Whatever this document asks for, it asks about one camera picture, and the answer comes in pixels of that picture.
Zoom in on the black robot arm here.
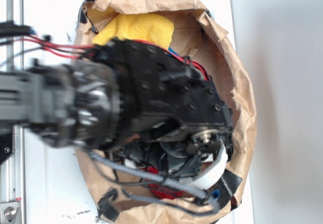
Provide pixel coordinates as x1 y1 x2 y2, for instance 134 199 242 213
1 39 234 190

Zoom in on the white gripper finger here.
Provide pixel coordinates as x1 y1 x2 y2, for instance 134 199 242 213
180 141 228 190

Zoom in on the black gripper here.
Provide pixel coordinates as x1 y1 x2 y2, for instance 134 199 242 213
95 39 233 180

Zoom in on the red wire bundle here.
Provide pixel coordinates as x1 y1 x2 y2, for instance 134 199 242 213
0 27 101 61

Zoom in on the black mounting bracket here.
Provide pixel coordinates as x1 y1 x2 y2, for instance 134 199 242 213
0 127 14 165

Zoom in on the red paper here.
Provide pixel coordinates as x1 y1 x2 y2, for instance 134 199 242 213
145 165 192 200

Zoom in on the yellow cloth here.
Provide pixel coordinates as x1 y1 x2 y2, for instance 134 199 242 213
92 13 175 49

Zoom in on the brown paper bag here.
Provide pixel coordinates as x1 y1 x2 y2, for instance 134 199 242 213
75 0 257 223

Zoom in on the aluminium frame rail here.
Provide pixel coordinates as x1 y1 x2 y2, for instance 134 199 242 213
1 0 26 223

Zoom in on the blue plastic bottle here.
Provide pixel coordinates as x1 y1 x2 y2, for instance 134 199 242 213
167 47 181 58

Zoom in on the braided grey cable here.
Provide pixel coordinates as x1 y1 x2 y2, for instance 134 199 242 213
89 149 220 218

